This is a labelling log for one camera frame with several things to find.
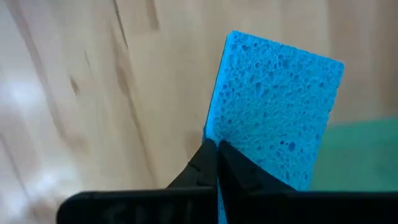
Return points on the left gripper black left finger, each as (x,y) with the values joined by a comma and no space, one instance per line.
(192,199)

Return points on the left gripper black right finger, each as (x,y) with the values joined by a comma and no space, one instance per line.
(248,193)

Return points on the blue scrub sponge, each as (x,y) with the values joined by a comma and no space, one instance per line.
(273,102)

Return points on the green cutting mat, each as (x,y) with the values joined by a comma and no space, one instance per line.
(357,155)

